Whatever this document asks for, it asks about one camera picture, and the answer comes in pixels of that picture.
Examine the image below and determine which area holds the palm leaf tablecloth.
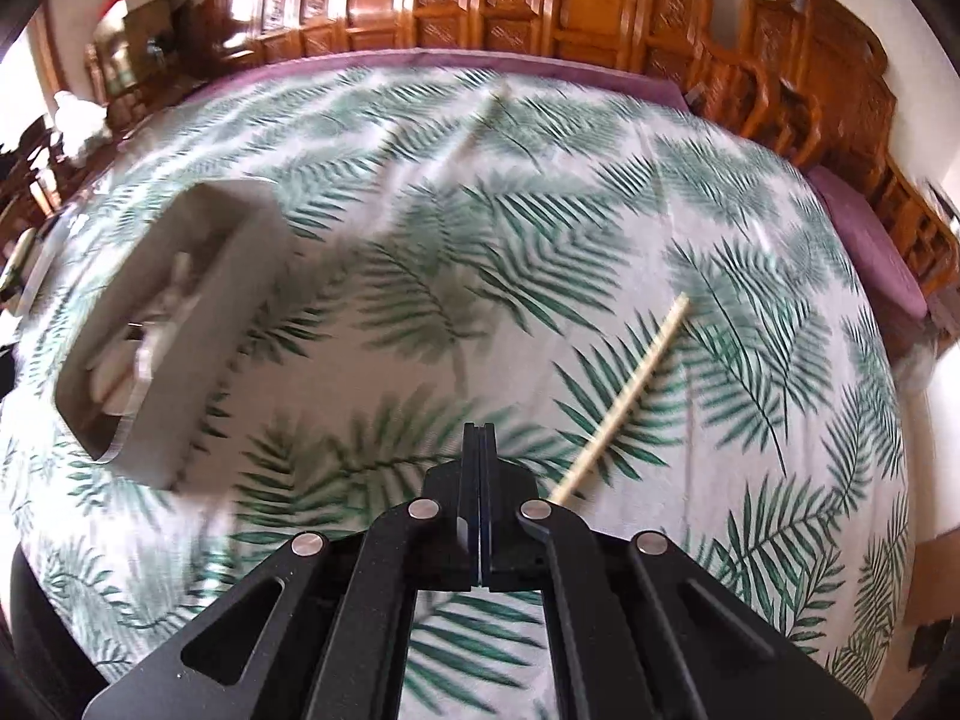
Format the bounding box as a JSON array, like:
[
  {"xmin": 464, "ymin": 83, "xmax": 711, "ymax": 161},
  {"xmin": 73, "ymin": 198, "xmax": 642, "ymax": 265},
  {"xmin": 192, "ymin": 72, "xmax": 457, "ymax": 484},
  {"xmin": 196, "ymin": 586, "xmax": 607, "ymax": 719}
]
[{"xmin": 2, "ymin": 67, "xmax": 910, "ymax": 695}]

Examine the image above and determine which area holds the purple armchair cushion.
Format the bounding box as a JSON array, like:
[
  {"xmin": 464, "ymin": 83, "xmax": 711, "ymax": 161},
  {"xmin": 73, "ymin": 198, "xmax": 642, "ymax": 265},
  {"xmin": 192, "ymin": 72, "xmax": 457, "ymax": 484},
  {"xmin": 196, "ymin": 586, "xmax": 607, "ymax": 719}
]
[{"xmin": 805, "ymin": 166, "xmax": 928, "ymax": 320}]

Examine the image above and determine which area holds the carved wooden sofa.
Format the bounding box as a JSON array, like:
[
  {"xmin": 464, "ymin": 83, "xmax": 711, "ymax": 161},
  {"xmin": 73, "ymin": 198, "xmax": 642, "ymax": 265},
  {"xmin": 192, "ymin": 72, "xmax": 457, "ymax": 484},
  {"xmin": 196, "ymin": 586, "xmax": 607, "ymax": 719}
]
[{"xmin": 85, "ymin": 0, "xmax": 779, "ymax": 138}]

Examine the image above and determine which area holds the purple sofa cushion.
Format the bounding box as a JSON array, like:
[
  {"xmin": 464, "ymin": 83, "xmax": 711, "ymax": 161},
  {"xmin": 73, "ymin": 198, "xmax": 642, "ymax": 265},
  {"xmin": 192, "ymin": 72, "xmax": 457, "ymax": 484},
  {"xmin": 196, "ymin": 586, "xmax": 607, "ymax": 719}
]
[{"xmin": 189, "ymin": 47, "xmax": 690, "ymax": 112}]

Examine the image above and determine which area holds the cream plastic ladle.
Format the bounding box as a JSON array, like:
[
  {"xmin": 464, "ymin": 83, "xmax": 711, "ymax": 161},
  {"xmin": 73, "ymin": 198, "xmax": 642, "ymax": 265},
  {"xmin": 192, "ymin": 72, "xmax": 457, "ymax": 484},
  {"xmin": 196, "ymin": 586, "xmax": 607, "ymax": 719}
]
[{"xmin": 86, "ymin": 250, "xmax": 197, "ymax": 418}]

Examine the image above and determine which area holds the grey rectangular tray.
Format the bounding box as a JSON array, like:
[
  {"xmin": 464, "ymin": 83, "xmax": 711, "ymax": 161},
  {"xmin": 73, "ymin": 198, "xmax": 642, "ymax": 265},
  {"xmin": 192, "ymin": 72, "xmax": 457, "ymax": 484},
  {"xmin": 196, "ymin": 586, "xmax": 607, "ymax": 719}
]
[{"xmin": 53, "ymin": 179, "xmax": 293, "ymax": 489}]

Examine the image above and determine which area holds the carved wooden armchair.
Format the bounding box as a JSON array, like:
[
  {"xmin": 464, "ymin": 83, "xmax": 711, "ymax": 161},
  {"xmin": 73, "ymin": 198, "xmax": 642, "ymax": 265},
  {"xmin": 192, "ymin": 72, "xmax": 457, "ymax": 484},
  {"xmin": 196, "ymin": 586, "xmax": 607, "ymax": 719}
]
[{"xmin": 739, "ymin": 0, "xmax": 958, "ymax": 296}]

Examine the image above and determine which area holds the light bamboo chopstick long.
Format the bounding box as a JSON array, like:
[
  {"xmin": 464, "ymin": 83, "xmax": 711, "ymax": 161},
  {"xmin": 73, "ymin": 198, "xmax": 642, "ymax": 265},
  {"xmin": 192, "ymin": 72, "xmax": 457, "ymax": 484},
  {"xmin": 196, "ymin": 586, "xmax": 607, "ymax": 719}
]
[{"xmin": 548, "ymin": 293, "xmax": 690, "ymax": 505}]

